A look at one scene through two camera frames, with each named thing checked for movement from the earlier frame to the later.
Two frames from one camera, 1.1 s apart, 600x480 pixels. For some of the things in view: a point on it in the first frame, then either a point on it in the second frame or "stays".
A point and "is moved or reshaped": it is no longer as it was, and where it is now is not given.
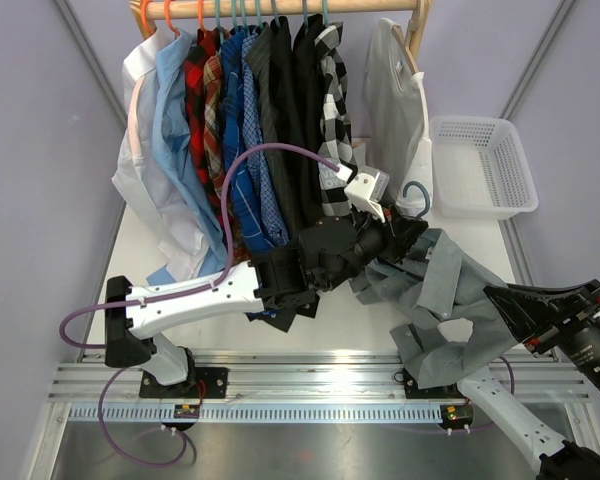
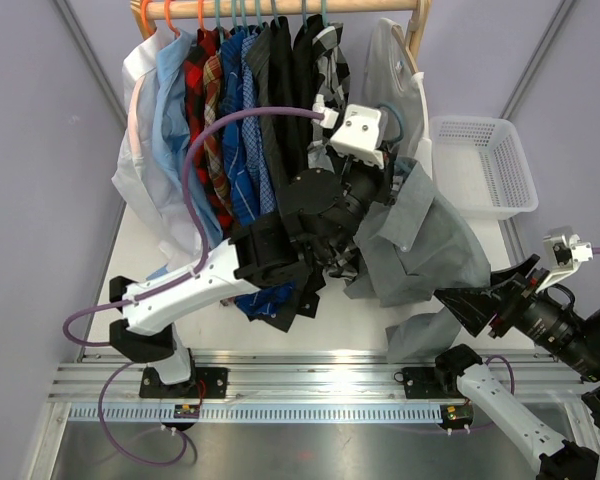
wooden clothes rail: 156,11 stays
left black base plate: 203,383 stays
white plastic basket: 477,169 stays
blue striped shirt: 247,205 stays
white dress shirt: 143,184 stays
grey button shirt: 436,282 is moved or reshaped
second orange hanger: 166,6 stays
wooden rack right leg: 415,40 stays
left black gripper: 399,233 -> 386,153
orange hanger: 148,26 stays
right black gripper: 533,310 -> 475,305
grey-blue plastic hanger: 404,193 -> 400,120
